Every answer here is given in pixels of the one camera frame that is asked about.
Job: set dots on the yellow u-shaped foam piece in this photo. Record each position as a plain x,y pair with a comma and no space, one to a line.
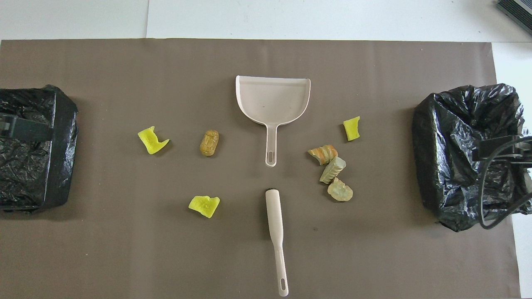
151,143

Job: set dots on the pale tan lumpy bread toy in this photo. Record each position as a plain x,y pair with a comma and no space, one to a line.
341,192

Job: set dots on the brown potato-shaped toy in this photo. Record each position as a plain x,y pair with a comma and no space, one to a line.
209,143

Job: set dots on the small yellow foam piece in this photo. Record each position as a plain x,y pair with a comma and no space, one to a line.
352,129

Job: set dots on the open black bag lined bin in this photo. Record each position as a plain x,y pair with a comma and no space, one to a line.
449,124

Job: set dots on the yellow wedge foam piece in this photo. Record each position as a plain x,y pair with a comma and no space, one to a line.
203,206

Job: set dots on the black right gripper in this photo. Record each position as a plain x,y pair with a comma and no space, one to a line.
525,155

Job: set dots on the beige plastic dustpan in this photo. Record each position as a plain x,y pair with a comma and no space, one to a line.
270,99

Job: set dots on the beige brush with black bristles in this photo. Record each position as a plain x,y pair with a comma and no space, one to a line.
274,211

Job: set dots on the brown paper table mat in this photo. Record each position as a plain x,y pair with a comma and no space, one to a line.
124,83

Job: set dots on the grey-green ridged bread toy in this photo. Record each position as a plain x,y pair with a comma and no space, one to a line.
332,169

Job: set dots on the flat black bag wrapped bin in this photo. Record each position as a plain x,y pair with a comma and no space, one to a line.
33,174

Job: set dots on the orange striped croissant toy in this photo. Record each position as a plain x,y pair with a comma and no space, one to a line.
324,154

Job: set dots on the dark grey ribbed device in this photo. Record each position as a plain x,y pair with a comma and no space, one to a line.
519,10

